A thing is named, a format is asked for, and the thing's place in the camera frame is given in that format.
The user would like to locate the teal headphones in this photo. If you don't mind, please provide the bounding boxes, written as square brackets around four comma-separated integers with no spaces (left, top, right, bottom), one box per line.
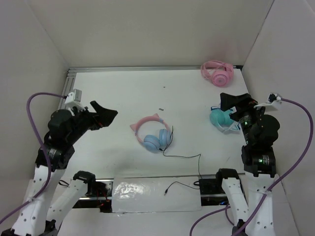
[209,106,241,134]

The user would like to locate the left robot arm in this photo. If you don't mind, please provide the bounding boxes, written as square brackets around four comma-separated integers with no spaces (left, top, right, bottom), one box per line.
[1,101,118,236]

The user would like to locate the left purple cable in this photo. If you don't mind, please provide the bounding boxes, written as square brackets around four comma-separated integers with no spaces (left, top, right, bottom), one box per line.
[0,92,67,222]

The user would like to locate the pink blue cat-ear headphones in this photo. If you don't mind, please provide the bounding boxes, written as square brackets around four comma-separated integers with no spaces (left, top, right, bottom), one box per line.
[129,114,171,154]

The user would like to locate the black headphone audio cable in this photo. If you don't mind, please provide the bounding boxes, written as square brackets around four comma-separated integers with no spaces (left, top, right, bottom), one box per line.
[158,125,201,196]

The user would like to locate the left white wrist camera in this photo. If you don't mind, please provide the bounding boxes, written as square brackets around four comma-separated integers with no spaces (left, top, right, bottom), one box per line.
[64,89,85,111]

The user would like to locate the white taped cover sheet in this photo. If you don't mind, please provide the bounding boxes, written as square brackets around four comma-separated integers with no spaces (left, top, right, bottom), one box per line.
[112,177,202,213]

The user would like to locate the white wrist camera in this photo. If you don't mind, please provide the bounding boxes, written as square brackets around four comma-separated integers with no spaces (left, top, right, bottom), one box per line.
[254,93,282,111]
[64,89,85,111]

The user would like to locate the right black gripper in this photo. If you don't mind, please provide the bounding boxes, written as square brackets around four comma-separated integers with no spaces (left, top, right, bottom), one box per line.
[220,91,267,144]

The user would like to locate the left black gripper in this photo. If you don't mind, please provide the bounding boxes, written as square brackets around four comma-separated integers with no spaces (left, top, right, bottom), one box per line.
[67,100,118,143]

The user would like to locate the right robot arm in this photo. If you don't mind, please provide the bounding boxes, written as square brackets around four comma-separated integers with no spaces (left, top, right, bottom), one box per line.
[215,93,280,236]

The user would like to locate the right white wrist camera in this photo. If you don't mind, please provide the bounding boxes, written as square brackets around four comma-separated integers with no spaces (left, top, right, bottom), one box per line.
[254,93,282,111]

